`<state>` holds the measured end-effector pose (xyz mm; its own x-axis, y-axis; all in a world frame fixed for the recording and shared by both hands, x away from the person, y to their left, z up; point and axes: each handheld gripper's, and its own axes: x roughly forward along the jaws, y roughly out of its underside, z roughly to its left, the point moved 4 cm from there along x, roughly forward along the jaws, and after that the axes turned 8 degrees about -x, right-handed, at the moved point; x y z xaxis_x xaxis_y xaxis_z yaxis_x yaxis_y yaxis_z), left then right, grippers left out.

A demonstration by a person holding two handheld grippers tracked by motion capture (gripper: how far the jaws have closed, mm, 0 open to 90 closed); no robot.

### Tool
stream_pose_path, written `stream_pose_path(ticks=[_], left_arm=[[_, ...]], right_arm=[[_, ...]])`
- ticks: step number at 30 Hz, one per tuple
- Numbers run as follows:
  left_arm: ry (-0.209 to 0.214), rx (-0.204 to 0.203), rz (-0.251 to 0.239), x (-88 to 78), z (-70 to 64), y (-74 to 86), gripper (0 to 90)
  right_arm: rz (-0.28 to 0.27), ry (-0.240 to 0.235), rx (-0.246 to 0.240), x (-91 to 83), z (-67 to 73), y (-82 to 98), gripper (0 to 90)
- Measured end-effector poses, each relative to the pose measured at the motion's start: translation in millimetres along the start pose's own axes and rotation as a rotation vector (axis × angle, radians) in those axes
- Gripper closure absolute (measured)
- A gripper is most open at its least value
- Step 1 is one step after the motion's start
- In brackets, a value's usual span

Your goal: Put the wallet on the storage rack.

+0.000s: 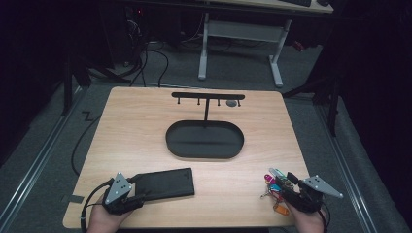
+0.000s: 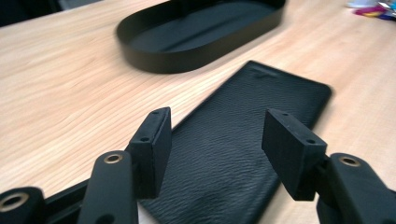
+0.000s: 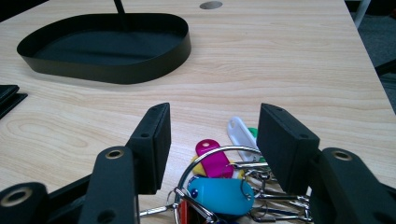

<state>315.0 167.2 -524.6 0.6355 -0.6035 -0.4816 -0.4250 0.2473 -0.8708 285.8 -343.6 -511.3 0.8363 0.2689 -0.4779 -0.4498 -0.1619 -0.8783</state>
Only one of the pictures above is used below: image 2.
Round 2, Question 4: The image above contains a black oval key rack tray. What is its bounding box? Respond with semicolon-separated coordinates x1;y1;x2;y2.
115;0;287;75

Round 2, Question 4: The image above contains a colourful key bunch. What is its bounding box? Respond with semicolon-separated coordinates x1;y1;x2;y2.
346;0;396;22

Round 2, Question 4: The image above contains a black leather wallet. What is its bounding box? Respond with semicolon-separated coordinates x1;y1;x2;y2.
138;60;333;224

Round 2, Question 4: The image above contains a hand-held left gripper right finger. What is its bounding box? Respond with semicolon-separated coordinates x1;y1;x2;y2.
262;107;328;202

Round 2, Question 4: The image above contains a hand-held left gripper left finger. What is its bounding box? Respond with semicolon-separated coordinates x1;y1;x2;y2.
125;106;173;201

